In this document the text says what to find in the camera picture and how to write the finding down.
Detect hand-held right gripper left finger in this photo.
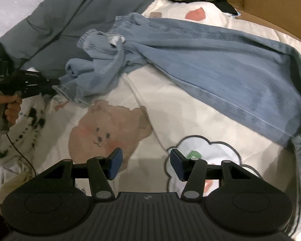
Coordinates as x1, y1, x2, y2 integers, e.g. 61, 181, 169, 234
43, 148, 123, 201

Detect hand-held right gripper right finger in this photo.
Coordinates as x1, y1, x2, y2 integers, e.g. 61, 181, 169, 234
170, 148, 257, 201

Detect blue denim pants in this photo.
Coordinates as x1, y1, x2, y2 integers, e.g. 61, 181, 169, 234
51, 12, 301, 240

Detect person's left hand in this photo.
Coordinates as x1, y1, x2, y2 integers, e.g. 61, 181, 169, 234
0, 94, 22, 131

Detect white black fluffy blanket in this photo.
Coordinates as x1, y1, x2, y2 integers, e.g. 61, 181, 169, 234
0, 66, 49, 163

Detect bear print bed sheet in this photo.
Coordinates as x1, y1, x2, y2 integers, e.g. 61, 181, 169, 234
0, 0, 301, 239

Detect dark grey pillow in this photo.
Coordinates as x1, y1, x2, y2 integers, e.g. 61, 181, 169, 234
0, 0, 161, 81

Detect white curtain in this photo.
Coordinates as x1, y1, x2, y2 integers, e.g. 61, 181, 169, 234
0, 0, 63, 43

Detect black cloth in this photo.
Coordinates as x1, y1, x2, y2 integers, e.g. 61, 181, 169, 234
211, 0, 240, 17

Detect flattened cardboard box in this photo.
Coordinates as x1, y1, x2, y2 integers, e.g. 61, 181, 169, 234
219, 0, 301, 46

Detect black cable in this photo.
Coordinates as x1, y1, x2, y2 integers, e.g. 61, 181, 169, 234
5, 132, 38, 177

